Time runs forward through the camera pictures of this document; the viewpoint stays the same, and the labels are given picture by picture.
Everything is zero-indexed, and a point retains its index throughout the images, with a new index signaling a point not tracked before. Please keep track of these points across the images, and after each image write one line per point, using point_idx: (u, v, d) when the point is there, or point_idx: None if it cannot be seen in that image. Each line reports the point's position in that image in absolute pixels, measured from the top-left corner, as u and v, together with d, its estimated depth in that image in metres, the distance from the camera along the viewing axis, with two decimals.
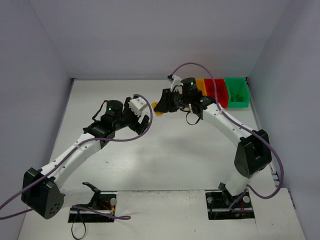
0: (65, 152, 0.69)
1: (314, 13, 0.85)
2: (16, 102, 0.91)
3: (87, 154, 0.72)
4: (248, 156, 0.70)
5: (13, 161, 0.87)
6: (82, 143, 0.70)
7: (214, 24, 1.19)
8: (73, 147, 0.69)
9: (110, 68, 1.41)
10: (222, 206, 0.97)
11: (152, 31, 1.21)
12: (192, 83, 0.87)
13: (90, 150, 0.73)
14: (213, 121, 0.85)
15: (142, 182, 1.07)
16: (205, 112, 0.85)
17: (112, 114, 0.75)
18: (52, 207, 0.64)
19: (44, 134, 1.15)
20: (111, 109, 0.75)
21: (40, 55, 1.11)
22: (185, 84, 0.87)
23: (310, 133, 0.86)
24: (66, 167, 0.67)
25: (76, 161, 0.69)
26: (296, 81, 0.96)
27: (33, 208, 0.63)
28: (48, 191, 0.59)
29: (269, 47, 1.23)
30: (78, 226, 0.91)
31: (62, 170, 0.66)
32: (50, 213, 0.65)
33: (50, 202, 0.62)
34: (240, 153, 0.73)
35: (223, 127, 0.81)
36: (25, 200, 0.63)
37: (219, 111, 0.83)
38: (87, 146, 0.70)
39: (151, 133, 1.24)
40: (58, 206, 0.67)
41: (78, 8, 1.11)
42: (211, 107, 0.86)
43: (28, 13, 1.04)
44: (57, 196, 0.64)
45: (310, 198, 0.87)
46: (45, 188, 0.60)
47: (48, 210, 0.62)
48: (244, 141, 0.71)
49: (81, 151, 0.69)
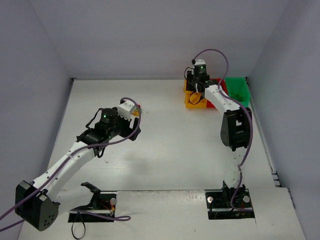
0: (58, 162, 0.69)
1: (315, 11, 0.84)
2: (16, 103, 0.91)
3: (80, 164, 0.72)
4: (230, 126, 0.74)
5: (13, 161, 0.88)
6: (75, 152, 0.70)
7: (214, 24, 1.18)
8: (65, 157, 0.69)
9: (110, 68, 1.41)
10: (222, 206, 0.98)
11: (152, 31, 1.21)
12: (202, 67, 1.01)
13: (82, 159, 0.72)
14: (212, 99, 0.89)
15: (142, 182, 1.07)
16: (206, 91, 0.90)
17: (107, 122, 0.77)
18: (47, 219, 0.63)
19: (44, 134, 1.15)
20: (106, 116, 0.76)
21: (39, 54, 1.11)
22: (195, 67, 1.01)
23: (310, 133, 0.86)
24: (59, 178, 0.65)
25: (69, 172, 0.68)
26: (296, 81, 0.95)
27: (28, 221, 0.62)
28: (41, 205, 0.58)
29: (269, 46, 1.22)
30: (78, 226, 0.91)
31: (55, 182, 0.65)
32: (45, 225, 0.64)
33: (44, 214, 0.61)
34: (224, 123, 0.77)
35: (218, 104, 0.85)
36: (18, 213, 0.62)
37: (217, 90, 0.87)
38: (80, 155, 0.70)
39: (151, 133, 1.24)
40: (53, 217, 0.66)
41: (77, 7, 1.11)
42: (213, 86, 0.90)
43: (27, 12, 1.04)
44: (51, 208, 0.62)
45: (310, 198, 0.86)
46: (37, 202, 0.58)
47: (42, 222, 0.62)
48: (229, 113, 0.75)
49: (73, 161, 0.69)
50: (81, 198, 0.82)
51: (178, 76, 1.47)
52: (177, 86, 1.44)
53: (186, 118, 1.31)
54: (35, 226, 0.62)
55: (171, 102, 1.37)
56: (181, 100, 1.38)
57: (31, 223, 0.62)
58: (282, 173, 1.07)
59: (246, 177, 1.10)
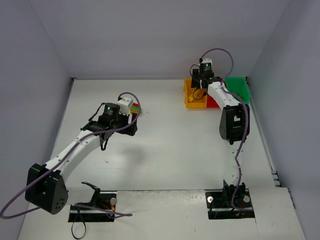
0: (68, 147, 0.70)
1: (316, 12, 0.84)
2: (16, 103, 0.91)
3: (87, 150, 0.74)
4: (228, 121, 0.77)
5: (13, 161, 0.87)
6: (84, 138, 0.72)
7: (215, 24, 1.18)
8: (74, 142, 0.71)
9: (110, 68, 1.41)
10: (222, 206, 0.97)
11: (152, 31, 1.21)
12: (207, 64, 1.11)
13: (90, 146, 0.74)
14: (214, 95, 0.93)
15: (142, 182, 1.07)
16: (209, 87, 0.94)
17: (110, 113, 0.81)
18: (58, 202, 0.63)
19: (44, 134, 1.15)
20: (109, 108, 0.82)
21: (39, 54, 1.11)
22: (202, 64, 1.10)
23: (310, 132, 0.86)
24: (70, 161, 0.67)
25: (78, 156, 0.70)
26: (297, 81, 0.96)
27: (39, 206, 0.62)
28: (55, 184, 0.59)
29: (269, 46, 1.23)
30: (79, 226, 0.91)
31: (66, 164, 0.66)
32: (57, 209, 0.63)
33: (57, 196, 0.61)
34: (222, 118, 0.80)
35: (219, 100, 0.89)
36: (29, 198, 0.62)
37: (220, 87, 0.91)
38: (88, 141, 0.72)
39: (151, 133, 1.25)
40: (63, 201, 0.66)
41: (78, 7, 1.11)
42: (215, 83, 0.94)
43: (27, 12, 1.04)
44: (62, 190, 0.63)
45: (310, 198, 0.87)
46: (50, 182, 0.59)
47: (54, 205, 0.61)
48: (228, 108, 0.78)
49: (83, 145, 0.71)
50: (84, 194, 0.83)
51: (178, 76, 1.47)
52: (177, 87, 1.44)
53: (186, 118, 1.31)
54: (46, 209, 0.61)
55: (171, 102, 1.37)
56: (181, 100, 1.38)
57: (42, 207, 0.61)
58: (282, 173, 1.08)
59: (246, 177, 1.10)
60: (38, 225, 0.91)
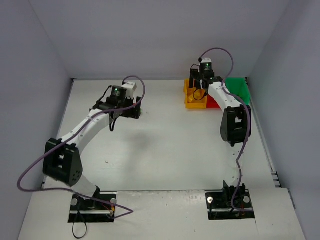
0: (80, 123, 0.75)
1: (316, 12, 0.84)
2: (16, 103, 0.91)
3: (99, 127, 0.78)
4: (230, 123, 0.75)
5: (13, 161, 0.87)
6: (95, 116, 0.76)
7: (214, 25, 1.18)
8: (86, 119, 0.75)
9: (110, 69, 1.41)
10: (222, 206, 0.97)
11: (152, 31, 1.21)
12: (207, 64, 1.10)
13: (101, 123, 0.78)
14: (215, 96, 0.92)
15: (142, 182, 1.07)
16: (210, 87, 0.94)
17: (118, 94, 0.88)
18: (74, 174, 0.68)
19: (44, 134, 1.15)
20: (117, 89, 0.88)
21: (39, 54, 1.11)
22: (202, 64, 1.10)
23: (310, 133, 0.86)
24: (84, 135, 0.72)
25: (91, 132, 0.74)
26: (297, 81, 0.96)
27: (56, 178, 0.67)
28: (71, 156, 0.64)
29: (269, 46, 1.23)
30: (80, 227, 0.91)
31: (80, 138, 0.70)
32: (73, 181, 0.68)
33: (73, 167, 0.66)
34: (223, 119, 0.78)
35: (220, 100, 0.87)
36: (47, 170, 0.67)
37: (221, 87, 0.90)
38: (99, 119, 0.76)
39: (151, 133, 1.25)
40: (79, 175, 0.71)
41: (78, 8, 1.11)
42: (216, 84, 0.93)
43: (27, 13, 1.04)
44: (78, 163, 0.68)
45: (310, 198, 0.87)
46: (67, 153, 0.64)
47: (71, 176, 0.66)
48: (229, 109, 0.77)
49: (94, 122, 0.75)
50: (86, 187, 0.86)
51: (178, 77, 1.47)
52: (177, 87, 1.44)
53: (187, 118, 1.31)
54: (64, 181, 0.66)
55: (171, 102, 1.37)
56: (181, 100, 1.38)
57: (59, 178, 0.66)
58: (282, 173, 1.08)
59: (246, 178, 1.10)
60: (37, 225, 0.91)
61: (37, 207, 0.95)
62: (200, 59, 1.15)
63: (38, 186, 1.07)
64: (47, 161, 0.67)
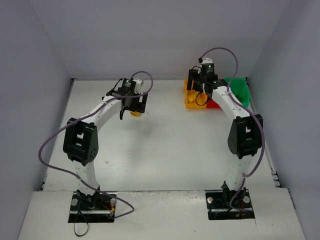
0: (96, 106, 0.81)
1: (316, 12, 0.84)
2: (16, 103, 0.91)
3: (112, 111, 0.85)
4: (239, 134, 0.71)
5: (13, 162, 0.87)
6: (110, 100, 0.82)
7: (214, 25, 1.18)
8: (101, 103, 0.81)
9: (110, 69, 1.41)
10: (222, 206, 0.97)
11: (152, 32, 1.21)
12: (209, 66, 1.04)
13: (114, 108, 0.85)
14: (220, 102, 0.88)
15: (142, 182, 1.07)
16: (213, 92, 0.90)
17: (129, 84, 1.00)
18: (91, 151, 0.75)
19: (44, 134, 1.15)
20: (128, 80, 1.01)
21: (39, 54, 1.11)
22: (204, 65, 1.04)
23: (311, 133, 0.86)
24: (100, 116, 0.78)
25: (106, 114, 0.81)
26: (297, 81, 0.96)
27: (75, 154, 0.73)
28: (90, 132, 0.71)
29: (269, 46, 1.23)
30: (82, 226, 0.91)
31: (97, 119, 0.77)
32: (90, 157, 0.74)
33: (91, 143, 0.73)
34: (232, 130, 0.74)
35: (226, 107, 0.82)
36: (66, 147, 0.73)
37: (226, 92, 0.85)
38: (113, 104, 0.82)
39: (152, 134, 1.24)
40: (94, 152, 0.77)
41: (78, 8, 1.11)
42: (221, 88, 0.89)
43: (27, 13, 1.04)
44: (95, 140, 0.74)
45: (310, 198, 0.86)
46: (86, 129, 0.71)
47: (89, 152, 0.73)
48: (239, 120, 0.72)
49: (109, 106, 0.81)
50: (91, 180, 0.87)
51: (178, 77, 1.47)
52: (177, 87, 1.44)
53: (187, 118, 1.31)
54: (82, 157, 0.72)
55: (171, 102, 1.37)
56: (181, 100, 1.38)
57: (78, 155, 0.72)
58: (282, 173, 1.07)
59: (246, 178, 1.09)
60: (37, 225, 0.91)
61: (37, 207, 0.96)
62: (200, 59, 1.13)
63: (38, 186, 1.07)
64: (67, 138, 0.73)
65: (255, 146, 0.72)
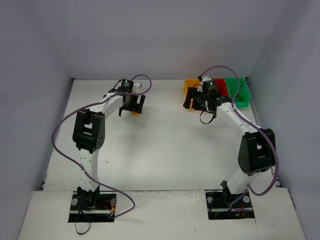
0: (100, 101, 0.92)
1: (315, 13, 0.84)
2: (16, 103, 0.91)
3: (114, 106, 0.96)
4: (251, 151, 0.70)
5: (13, 161, 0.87)
6: (113, 96, 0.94)
7: (214, 24, 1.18)
8: (106, 98, 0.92)
9: (110, 68, 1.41)
10: (222, 206, 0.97)
11: (152, 31, 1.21)
12: (211, 83, 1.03)
13: (116, 103, 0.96)
14: (225, 118, 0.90)
15: (142, 183, 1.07)
16: (218, 108, 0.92)
17: (127, 84, 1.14)
18: (99, 139, 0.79)
19: (44, 134, 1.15)
20: (126, 81, 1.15)
21: (39, 54, 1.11)
22: (206, 83, 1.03)
23: (310, 133, 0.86)
24: (106, 107, 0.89)
25: (110, 107, 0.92)
26: (296, 81, 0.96)
27: (85, 140, 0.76)
28: (98, 119, 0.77)
29: (269, 46, 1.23)
30: (82, 225, 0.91)
31: (103, 109, 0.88)
32: (99, 145, 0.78)
33: (100, 130, 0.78)
34: (243, 147, 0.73)
35: (233, 124, 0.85)
36: (76, 135, 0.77)
37: (231, 109, 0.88)
38: (116, 98, 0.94)
39: (152, 133, 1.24)
40: (102, 141, 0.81)
41: (78, 8, 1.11)
42: (225, 105, 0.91)
43: (28, 12, 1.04)
44: (103, 128, 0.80)
45: (310, 198, 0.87)
46: (94, 117, 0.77)
47: (99, 137, 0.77)
48: (249, 136, 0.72)
49: (112, 100, 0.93)
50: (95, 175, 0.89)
51: (178, 76, 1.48)
52: (177, 87, 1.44)
53: (186, 118, 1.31)
54: (91, 144, 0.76)
55: (171, 102, 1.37)
56: (181, 100, 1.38)
57: (87, 143, 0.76)
58: (282, 173, 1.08)
59: None
60: (37, 225, 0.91)
61: (37, 207, 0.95)
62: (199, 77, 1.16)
63: (38, 186, 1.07)
64: (76, 127, 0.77)
65: (269, 163, 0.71)
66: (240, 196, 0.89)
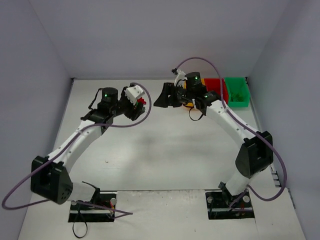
0: (69, 138, 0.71)
1: (314, 13, 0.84)
2: (16, 103, 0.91)
3: (89, 140, 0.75)
4: (252, 157, 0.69)
5: (13, 161, 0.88)
6: (85, 129, 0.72)
7: (214, 24, 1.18)
8: (75, 133, 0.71)
9: (110, 68, 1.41)
10: (222, 206, 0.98)
11: (152, 31, 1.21)
12: (195, 77, 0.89)
13: (91, 136, 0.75)
14: (217, 119, 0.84)
15: (141, 182, 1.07)
16: (209, 109, 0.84)
17: (108, 100, 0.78)
18: (63, 193, 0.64)
19: (44, 133, 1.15)
20: (107, 95, 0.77)
21: (39, 53, 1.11)
22: (189, 78, 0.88)
23: (310, 133, 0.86)
24: (73, 150, 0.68)
25: (80, 146, 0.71)
26: (296, 81, 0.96)
27: (45, 195, 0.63)
28: (58, 176, 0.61)
29: (269, 46, 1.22)
30: (80, 226, 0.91)
31: (69, 154, 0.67)
32: (63, 199, 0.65)
33: (62, 186, 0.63)
34: (242, 153, 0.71)
35: (227, 126, 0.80)
36: (35, 189, 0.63)
37: (223, 109, 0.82)
38: (89, 132, 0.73)
39: (151, 132, 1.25)
40: (69, 192, 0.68)
41: (77, 8, 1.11)
42: (216, 104, 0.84)
43: (28, 13, 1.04)
44: (67, 181, 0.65)
45: (310, 198, 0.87)
46: (54, 172, 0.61)
47: (60, 194, 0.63)
48: (248, 143, 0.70)
49: (84, 136, 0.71)
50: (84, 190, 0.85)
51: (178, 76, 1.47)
52: None
53: (186, 117, 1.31)
54: (52, 200, 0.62)
55: None
56: None
57: (48, 198, 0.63)
58: (282, 173, 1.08)
59: None
60: (38, 225, 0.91)
61: (37, 207, 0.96)
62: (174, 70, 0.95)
63: None
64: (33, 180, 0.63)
65: (266, 163, 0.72)
66: (240, 196, 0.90)
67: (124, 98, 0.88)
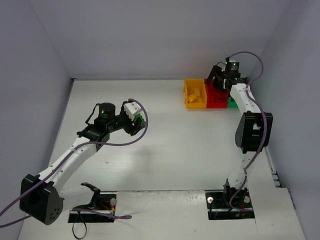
0: (61, 157, 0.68)
1: (314, 14, 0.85)
2: (17, 103, 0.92)
3: (83, 157, 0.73)
4: (246, 129, 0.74)
5: (13, 161, 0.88)
6: (79, 146, 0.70)
7: (214, 24, 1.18)
8: (69, 150, 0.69)
9: (110, 68, 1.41)
10: (222, 206, 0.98)
11: (152, 31, 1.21)
12: (234, 64, 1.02)
13: (85, 153, 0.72)
14: (236, 97, 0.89)
15: (141, 182, 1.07)
16: (232, 87, 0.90)
17: (105, 117, 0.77)
18: (52, 212, 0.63)
19: (43, 134, 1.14)
20: (103, 111, 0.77)
21: (39, 54, 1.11)
22: (228, 62, 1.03)
23: (310, 133, 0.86)
24: (64, 170, 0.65)
25: (73, 165, 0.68)
26: (296, 81, 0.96)
27: (32, 215, 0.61)
28: (47, 197, 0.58)
29: (269, 46, 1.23)
30: (78, 226, 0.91)
31: (60, 173, 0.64)
32: (52, 217, 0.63)
33: (50, 206, 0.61)
34: (241, 123, 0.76)
35: (241, 103, 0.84)
36: (24, 207, 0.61)
37: (245, 89, 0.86)
38: (83, 149, 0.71)
39: (151, 133, 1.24)
40: (58, 210, 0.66)
41: (78, 9, 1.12)
42: (240, 85, 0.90)
43: (28, 13, 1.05)
44: (57, 200, 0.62)
45: (310, 198, 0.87)
46: (43, 193, 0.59)
47: (48, 214, 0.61)
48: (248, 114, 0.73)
49: (77, 154, 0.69)
50: (83, 196, 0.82)
51: (178, 76, 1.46)
52: (177, 86, 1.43)
53: (186, 118, 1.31)
54: (40, 219, 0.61)
55: (171, 102, 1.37)
56: (181, 100, 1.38)
57: (37, 216, 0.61)
58: (282, 173, 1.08)
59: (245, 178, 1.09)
60: (38, 226, 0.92)
61: None
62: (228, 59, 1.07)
63: None
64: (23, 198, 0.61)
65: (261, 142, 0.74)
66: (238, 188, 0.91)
67: (123, 114, 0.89)
